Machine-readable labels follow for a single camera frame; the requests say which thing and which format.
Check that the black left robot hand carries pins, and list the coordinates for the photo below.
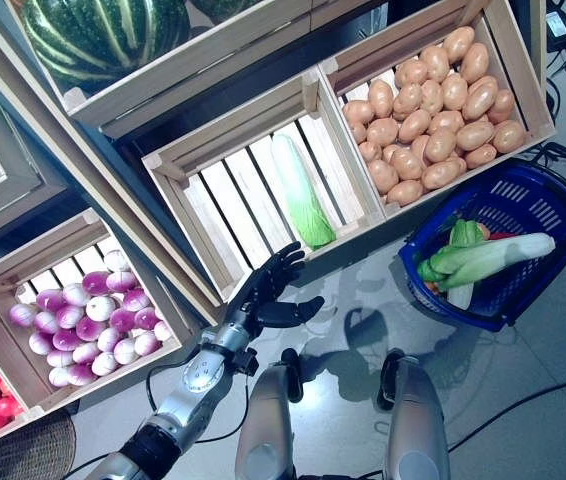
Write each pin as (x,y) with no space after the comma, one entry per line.
(268,305)

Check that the white green napa cabbage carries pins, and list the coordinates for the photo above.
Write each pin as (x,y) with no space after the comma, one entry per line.
(465,232)
(303,200)
(508,252)

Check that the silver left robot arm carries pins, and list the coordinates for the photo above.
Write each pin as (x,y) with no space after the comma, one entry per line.
(198,375)

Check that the dark woven wicker basket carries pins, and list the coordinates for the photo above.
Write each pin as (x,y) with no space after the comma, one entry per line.
(23,450)

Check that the blue plastic shopping basket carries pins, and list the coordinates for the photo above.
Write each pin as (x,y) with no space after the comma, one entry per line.
(523,175)

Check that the purple white onion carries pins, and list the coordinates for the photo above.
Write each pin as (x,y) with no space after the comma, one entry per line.
(104,363)
(146,317)
(100,307)
(41,343)
(60,357)
(23,315)
(90,329)
(58,376)
(109,339)
(125,351)
(122,281)
(80,374)
(45,322)
(75,295)
(95,282)
(147,343)
(69,316)
(50,300)
(123,320)
(85,352)
(115,260)
(135,300)
(66,340)
(163,331)

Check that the silver left robot leg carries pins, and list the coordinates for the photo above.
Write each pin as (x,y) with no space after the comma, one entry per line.
(263,425)

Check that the round green vegetable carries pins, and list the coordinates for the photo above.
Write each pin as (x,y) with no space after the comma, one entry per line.
(425,270)

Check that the brown potato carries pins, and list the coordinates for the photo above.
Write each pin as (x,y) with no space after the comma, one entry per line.
(502,106)
(508,136)
(434,62)
(405,192)
(458,44)
(442,172)
(382,175)
(480,97)
(475,135)
(480,156)
(474,62)

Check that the wooden slatted cabbage crate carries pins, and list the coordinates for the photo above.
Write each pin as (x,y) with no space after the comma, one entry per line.
(243,110)

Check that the wooden onion crate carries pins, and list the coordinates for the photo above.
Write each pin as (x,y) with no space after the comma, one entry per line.
(63,235)

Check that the small orange vegetable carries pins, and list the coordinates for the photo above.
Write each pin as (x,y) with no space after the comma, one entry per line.
(483,230)

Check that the long red chili pepper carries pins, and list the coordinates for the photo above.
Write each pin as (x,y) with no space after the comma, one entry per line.
(500,235)

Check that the wooden pumpkin crate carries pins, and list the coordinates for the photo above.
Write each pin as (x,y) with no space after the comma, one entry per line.
(188,75)

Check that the wooden green pepper crate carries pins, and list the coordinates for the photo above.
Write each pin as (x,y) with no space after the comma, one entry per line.
(18,180)

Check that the wooden potato crate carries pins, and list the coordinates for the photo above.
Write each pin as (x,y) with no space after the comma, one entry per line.
(403,40)

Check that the green striped pumpkin with stem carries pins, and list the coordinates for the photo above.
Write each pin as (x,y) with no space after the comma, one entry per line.
(223,3)

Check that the large green striped pumpkin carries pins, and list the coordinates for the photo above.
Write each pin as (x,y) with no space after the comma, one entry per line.
(108,35)

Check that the black power adapter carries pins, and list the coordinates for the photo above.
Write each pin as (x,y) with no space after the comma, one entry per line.
(558,22)

